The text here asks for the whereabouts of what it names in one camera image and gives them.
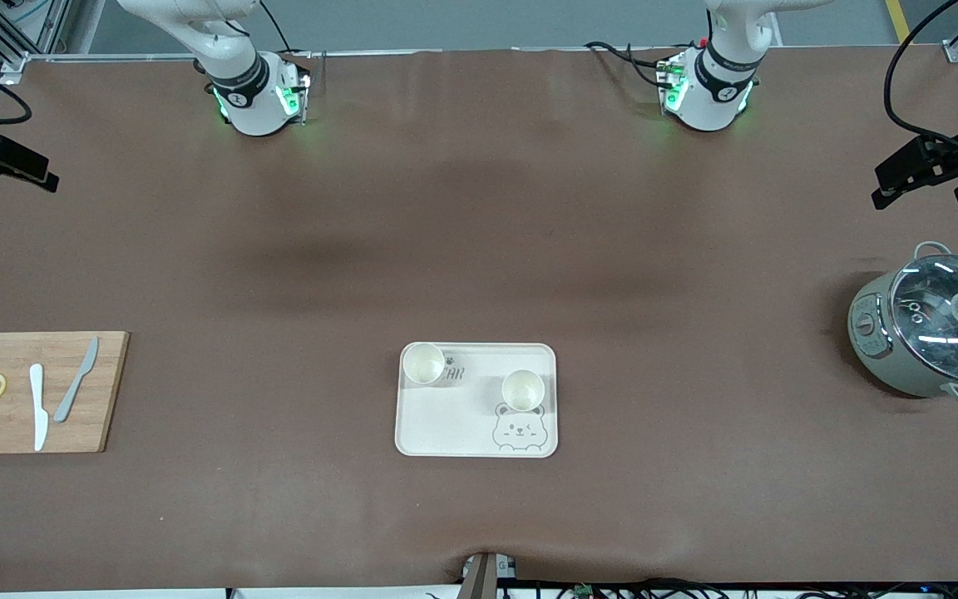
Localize glass pot lid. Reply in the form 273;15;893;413
888;254;958;385

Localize black left arm base cable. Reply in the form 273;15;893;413
584;40;673;89

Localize brown table mat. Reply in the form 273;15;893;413
0;46;958;593

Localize table edge camera mount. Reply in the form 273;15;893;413
457;551;518;599

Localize cream bear print tray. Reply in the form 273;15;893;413
394;342;559;458

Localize white plastic knife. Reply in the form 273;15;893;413
29;364;49;452

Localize wooden cutting board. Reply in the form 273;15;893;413
0;331;131;455

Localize white IKEA cup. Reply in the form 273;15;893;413
501;369;546;413
401;342;447;386

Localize black right arm base cable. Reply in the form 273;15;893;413
256;0;315;61

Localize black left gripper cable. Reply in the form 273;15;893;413
884;0;958;155

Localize black table edge cables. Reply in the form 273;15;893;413
425;577;958;599

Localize black arm base cable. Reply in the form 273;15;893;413
584;40;673;89
256;0;315;61

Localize grey plastic knife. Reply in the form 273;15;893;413
53;336;101;423

